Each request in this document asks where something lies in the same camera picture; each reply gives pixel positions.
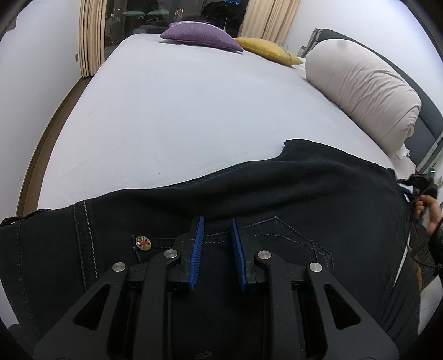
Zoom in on white bed mattress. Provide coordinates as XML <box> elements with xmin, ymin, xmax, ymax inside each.
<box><xmin>38</xmin><ymin>35</ymin><xmax>415</xmax><ymax>209</ymax></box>

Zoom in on beige curtain left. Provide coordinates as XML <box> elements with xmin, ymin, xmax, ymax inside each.
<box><xmin>79</xmin><ymin>0</ymin><xmax>107</xmax><ymax>78</ymax></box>

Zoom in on beige curtain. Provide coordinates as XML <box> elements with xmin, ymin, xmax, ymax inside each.
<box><xmin>79</xmin><ymin>0</ymin><xmax>107</xmax><ymax>78</ymax></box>
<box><xmin>239</xmin><ymin>0</ymin><xmax>300</xmax><ymax>45</ymax></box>

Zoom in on purple cushion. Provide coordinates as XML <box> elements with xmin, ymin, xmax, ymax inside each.
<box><xmin>160</xmin><ymin>21</ymin><xmax>243</xmax><ymax>53</ymax></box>

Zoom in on yellow cushion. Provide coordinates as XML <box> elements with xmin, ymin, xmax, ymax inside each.
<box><xmin>235</xmin><ymin>37</ymin><xmax>303</xmax><ymax>66</ymax></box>

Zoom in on dark window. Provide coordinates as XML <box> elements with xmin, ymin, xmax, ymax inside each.
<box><xmin>104</xmin><ymin>0</ymin><xmax>248</xmax><ymax>58</ymax></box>

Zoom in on black cable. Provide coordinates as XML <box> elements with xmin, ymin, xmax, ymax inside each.
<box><xmin>401</xmin><ymin>186</ymin><xmax>443</xmax><ymax>271</ymax></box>

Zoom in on right hand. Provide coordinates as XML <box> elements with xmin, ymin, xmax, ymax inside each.
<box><xmin>414</xmin><ymin>195</ymin><xmax>442</xmax><ymax>236</ymax></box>

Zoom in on brown wooden bed frame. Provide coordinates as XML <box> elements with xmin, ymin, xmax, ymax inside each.
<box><xmin>16</xmin><ymin>77</ymin><xmax>92</xmax><ymax>216</ymax></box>

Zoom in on rolled beige duvet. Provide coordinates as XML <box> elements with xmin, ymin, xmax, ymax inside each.
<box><xmin>305</xmin><ymin>39</ymin><xmax>422</xmax><ymax>156</ymax></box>

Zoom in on black denim pants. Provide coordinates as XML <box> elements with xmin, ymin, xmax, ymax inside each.
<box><xmin>1</xmin><ymin>140</ymin><xmax>420</xmax><ymax>353</ymax></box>

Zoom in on dark grey headboard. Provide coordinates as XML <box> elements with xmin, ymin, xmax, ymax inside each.
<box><xmin>299</xmin><ymin>28</ymin><xmax>442</xmax><ymax>172</ymax></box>

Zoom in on beige curtain right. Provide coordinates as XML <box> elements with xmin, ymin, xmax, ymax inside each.
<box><xmin>239</xmin><ymin>0</ymin><xmax>300</xmax><ymax>45</ymax></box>

